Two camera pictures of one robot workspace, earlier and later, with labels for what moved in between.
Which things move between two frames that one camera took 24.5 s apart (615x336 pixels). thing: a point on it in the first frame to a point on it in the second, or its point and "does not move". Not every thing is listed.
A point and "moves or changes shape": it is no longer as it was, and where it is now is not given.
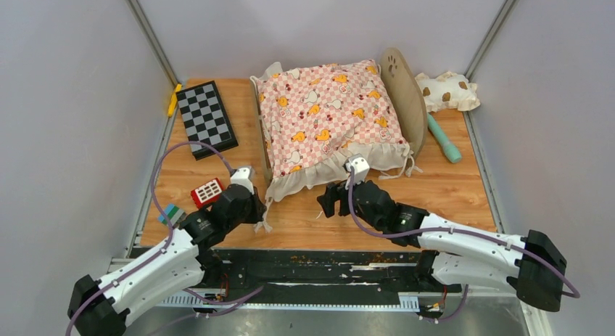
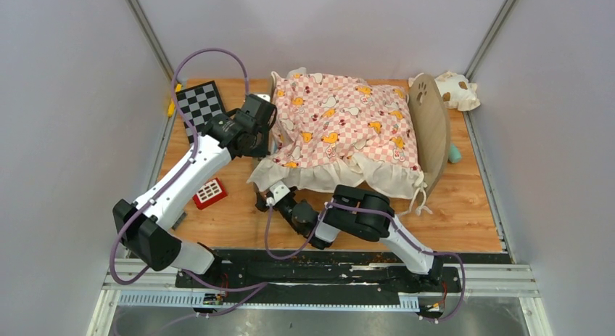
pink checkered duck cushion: (312, 118) moves or changes shape
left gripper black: (259, 207) to (263, 151)
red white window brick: (208, 193) does not move
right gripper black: (333, 193) to (262, 203)
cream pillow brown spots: (448, 91) does not move
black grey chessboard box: (204, 119) does not move
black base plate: (241, 272) does not move
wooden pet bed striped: (407, 97) to (431, 123)
